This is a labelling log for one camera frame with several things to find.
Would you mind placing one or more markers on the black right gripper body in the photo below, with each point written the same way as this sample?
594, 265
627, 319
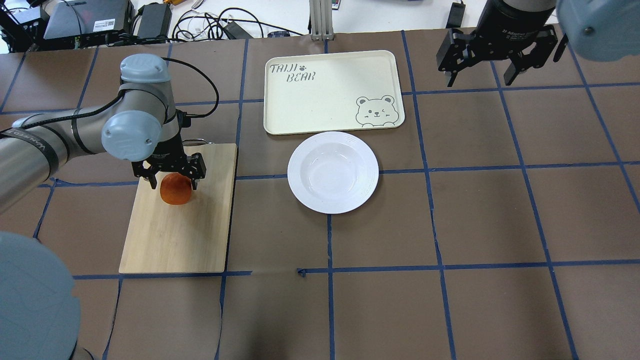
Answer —
509, 20

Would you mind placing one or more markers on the black power adapter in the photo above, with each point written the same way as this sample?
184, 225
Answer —
153, 22

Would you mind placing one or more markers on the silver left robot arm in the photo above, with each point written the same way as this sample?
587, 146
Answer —
40, 317

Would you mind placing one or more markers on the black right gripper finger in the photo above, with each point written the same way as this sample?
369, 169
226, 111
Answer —
516, 68
451, 77

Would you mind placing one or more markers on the black mini computer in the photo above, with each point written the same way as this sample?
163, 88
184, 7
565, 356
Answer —
77, 24

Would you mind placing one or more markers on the cream bear tray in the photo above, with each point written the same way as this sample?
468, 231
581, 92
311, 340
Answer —
339, 92

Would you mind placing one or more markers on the aluminium frame post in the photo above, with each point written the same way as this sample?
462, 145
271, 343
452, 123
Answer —
321, 20

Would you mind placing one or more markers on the black power brick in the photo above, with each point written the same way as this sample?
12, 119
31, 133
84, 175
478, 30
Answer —
456, 14

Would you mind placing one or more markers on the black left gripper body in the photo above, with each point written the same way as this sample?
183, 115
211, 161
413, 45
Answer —
167, 152

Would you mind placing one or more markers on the orange fruit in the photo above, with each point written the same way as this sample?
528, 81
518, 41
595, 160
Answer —
176, 189

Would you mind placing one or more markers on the white round plate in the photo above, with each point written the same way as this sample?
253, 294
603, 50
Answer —
333, 172

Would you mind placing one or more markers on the bamboo cutting board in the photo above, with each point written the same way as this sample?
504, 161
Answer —
188, 238

